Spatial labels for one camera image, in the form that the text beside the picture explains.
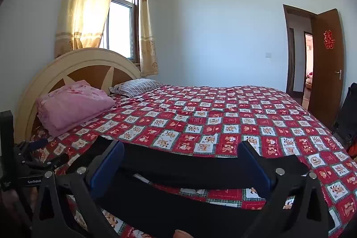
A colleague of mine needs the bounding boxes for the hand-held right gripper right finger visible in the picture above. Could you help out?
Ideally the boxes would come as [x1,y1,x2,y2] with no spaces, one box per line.
[237,140,335,238]

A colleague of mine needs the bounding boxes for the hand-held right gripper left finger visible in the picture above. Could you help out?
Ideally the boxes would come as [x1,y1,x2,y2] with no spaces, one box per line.
[32,140,126,238]

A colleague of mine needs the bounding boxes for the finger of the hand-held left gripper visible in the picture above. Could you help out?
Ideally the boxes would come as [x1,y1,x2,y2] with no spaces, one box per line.
[42,153,70,170]
[26,138,48,151]

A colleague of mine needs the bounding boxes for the black pants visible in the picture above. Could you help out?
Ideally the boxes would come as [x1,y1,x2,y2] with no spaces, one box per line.
[56,135,335,238]

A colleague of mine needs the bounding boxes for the person's right hand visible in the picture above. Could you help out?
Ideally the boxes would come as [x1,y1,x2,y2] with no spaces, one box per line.
[174,229,196,238]

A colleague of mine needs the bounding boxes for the pink folded blanket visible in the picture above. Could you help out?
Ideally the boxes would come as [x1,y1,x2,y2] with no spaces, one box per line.
[36,80,116,138]

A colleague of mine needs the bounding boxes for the red printed bed blanket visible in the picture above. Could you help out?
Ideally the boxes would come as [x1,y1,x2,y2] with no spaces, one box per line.
[28,85,357,238]

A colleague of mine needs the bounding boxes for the striped pillow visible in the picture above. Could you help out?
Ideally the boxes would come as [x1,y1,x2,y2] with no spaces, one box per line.
[109,79,165,97]

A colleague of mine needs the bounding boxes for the cream wooden headboard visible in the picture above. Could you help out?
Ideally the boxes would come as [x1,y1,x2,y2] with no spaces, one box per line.
[14,48,143,144]

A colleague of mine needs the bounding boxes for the black suitcase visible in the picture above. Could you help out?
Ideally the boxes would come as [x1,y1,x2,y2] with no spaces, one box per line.
[330,82,357,149]

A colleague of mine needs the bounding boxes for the brown wooden door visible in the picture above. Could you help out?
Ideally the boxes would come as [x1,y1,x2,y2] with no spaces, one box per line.
[307,8,345,130]

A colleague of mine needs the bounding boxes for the narrow yellow curtain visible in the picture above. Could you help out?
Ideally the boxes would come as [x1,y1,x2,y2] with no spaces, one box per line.
[138,0,159,77]

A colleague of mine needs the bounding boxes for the wide yellow curtain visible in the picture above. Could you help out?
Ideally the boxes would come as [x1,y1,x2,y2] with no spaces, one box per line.
[54,0,122,58]

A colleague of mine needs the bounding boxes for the red paper door decoration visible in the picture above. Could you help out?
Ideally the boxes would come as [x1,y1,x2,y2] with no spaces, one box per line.
[323,30,334,51]

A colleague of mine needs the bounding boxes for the window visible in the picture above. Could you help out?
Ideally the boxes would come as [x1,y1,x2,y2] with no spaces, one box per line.
[99,0,140,63]

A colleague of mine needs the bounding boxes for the dark wooden door frame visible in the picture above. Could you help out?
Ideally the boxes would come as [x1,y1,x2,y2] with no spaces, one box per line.
[283,4,317,110]

